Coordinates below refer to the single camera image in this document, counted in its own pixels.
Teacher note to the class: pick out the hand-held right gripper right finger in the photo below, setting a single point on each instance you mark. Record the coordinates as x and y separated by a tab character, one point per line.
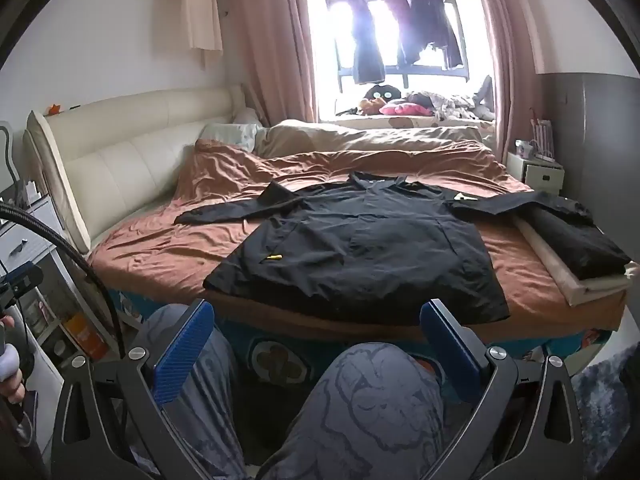
450	355

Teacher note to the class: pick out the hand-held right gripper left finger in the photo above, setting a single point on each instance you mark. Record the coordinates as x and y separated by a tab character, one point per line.
182	355

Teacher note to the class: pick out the black shirt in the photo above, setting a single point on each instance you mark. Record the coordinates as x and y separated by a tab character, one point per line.
350	245

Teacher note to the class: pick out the person's left forearm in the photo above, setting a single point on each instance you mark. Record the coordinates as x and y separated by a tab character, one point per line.
17	440

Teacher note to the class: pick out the person's left hand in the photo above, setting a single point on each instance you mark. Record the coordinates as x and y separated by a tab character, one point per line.
12	391

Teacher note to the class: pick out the white drawer cabinet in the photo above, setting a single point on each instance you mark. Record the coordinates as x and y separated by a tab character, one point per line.
30	230

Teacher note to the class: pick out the white bedside cabinet left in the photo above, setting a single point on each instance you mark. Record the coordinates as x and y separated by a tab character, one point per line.
75	255

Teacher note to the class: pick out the person's left leg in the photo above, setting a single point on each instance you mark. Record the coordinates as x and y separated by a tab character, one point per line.
215	410

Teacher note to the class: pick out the person's leg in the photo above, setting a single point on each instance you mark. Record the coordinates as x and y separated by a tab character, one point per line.
350	410
215	410

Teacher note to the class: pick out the orange packet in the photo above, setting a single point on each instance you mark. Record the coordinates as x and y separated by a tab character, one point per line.
85	335

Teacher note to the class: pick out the brown blanket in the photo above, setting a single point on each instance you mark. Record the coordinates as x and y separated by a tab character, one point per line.
160	255

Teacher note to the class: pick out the person's right leg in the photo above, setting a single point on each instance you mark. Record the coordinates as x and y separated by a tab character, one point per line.
350	410

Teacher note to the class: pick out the grey fluffy rug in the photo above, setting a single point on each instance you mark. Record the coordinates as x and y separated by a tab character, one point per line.
600	390

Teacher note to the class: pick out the folded beige cloth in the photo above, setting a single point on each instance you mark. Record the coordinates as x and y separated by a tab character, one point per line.
590	290

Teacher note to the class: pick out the cream padded headboard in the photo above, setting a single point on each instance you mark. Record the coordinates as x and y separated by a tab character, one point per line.
125	160

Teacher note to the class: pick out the folded black garment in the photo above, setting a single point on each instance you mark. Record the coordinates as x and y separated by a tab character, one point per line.
575	245

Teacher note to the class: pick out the white nightstand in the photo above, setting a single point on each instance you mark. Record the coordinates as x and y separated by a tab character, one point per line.
542	177

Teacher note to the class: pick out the white cup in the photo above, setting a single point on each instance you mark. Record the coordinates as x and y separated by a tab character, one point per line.
525	148

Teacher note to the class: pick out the light patterned pillow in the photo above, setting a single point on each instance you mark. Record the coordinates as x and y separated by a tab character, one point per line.
232	135

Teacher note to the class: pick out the pink striped box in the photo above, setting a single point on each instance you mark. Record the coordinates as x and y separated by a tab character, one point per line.
542	135

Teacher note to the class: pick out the beige duvet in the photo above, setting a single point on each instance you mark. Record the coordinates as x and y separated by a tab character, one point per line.
350	137

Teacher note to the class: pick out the pink cushion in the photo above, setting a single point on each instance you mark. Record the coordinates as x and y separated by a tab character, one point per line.
402	109

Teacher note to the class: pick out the brown plush toy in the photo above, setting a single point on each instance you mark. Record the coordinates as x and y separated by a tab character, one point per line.
369	106

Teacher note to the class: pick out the black plush toy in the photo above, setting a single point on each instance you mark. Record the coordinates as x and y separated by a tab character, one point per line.
382	92

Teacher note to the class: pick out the pink curtain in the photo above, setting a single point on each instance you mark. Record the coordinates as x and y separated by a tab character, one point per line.
270	35
505	60

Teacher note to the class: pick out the hanging dark garment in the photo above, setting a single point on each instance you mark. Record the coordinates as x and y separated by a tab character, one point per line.
432	25
367	50

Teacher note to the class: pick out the cream hanging cloth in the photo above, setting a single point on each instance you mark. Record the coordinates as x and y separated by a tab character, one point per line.
200	15

